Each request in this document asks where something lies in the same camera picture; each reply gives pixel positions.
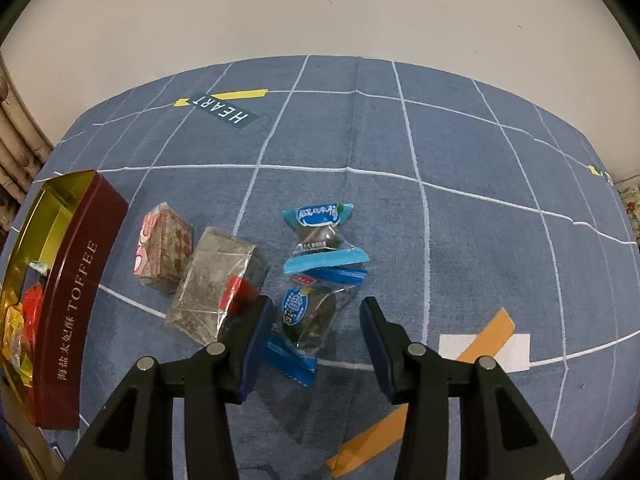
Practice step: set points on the grey cake block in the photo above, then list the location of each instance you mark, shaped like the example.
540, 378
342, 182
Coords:
224, 275

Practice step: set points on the red gold toffee tin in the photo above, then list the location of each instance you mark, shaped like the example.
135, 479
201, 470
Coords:
64, 241

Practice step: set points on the blue dark candy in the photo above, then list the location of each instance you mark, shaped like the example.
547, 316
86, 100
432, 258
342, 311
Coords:
305, 314

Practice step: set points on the red snack packet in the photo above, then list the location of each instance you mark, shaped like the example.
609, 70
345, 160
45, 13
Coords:
32, 301

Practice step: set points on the floral fabric item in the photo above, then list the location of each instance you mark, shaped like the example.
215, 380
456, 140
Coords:
630, 196

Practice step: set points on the blue grid tablecloth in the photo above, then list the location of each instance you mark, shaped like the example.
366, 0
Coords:
468, 200

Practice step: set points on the pink white cake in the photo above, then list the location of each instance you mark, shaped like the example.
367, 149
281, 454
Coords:
164, 249

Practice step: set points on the yellow snack packet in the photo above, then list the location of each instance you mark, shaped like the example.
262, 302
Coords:
13, 347

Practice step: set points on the light blue candy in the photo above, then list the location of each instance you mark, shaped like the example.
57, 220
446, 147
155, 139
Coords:
320, 242

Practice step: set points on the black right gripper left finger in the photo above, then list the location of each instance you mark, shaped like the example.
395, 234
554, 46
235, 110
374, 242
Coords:
131, 437

